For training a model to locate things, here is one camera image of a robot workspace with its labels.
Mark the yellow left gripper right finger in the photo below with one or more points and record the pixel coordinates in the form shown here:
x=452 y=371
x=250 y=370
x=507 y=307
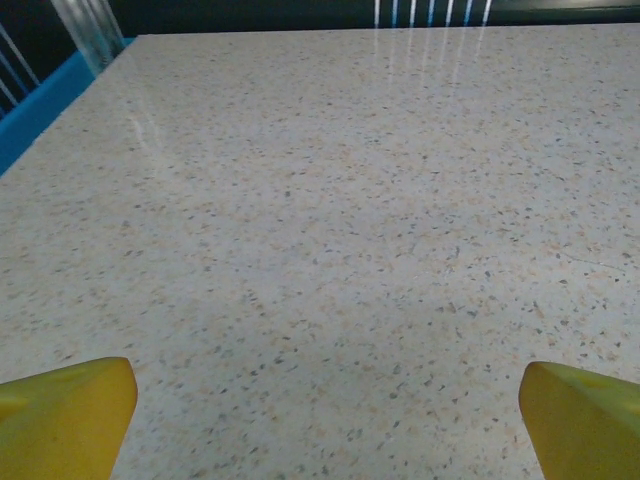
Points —
x=585 y=425

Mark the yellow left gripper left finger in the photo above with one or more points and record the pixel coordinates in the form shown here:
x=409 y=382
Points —
x=60 y=425

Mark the aluminium blue side rail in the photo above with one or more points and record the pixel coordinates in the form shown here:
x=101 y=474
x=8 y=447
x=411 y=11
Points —
x=45 y=95

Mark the aluminium frame post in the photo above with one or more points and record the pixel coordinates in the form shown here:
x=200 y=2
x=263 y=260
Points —
x=92 y=30

